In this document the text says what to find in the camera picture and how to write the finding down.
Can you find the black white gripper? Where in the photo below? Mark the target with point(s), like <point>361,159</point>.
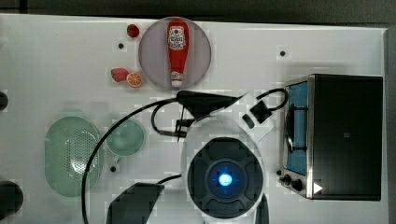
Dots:
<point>250,114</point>

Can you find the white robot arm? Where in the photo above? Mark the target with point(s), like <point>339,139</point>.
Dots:
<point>221,165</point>

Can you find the silver black toaster oven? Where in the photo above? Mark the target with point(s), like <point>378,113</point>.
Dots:
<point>333,137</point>

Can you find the red ketchup bottle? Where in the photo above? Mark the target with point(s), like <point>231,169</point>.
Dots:
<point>178,43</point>

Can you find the grey round plate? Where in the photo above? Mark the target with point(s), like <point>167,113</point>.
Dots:
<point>154,59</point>

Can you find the orange slice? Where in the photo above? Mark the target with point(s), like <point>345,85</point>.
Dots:
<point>134,80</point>

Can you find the large red strawberry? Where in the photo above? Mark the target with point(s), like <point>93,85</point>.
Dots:
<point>119,74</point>

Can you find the small red strawberry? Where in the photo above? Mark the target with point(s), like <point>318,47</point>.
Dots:
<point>133,31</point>

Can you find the green perforated colander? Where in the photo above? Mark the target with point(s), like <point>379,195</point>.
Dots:
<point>69,143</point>

